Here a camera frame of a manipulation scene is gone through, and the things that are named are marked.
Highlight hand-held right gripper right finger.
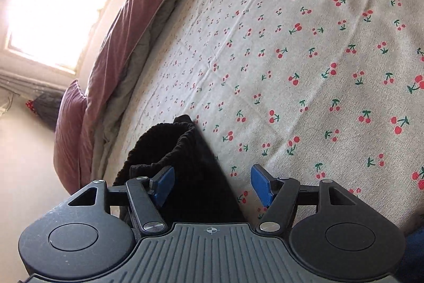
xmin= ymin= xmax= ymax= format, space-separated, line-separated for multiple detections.
xmin=250 ymin=164 xmax=360 ymax=232

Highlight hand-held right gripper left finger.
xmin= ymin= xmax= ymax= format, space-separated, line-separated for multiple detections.
xmin=68 ymin=166 xmax=176 ymax=234

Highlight black pants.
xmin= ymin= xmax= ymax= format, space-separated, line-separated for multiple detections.
xmin=113 ymin=115 xmax=248 ymax=224

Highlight pink pillow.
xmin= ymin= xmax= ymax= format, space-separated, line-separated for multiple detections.
xmin=53 ymin=79 xmax=89 ymax=193

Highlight grey duvet lining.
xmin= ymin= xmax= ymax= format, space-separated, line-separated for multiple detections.
xmin=91 ymin=0 xmax=213 ymax=178

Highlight cherry print bed sheet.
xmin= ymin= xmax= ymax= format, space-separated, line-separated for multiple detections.
xmin=99 ymin=0 xmax=424 ymax=234

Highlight dark red-dotted bag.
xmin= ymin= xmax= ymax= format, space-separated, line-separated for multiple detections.
xmin=25 ymin=92 xmax=64 ymax=132

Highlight pink duvet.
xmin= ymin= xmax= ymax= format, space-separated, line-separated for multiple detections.
xmin=78 ymin=0 xmax=213 ymax=195

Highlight blue cloth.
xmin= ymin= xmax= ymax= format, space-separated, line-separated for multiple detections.
xmin=402 ymin=229 xmax=424 ymax=272

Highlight ribbed grey radiator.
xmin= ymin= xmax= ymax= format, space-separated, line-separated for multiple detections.
xmin=0 ymin=70 xmax=68 ymax=95

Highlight bright window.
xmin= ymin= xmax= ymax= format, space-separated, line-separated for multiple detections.
xmin=5 ymin=0 xmax=120 ymax=75

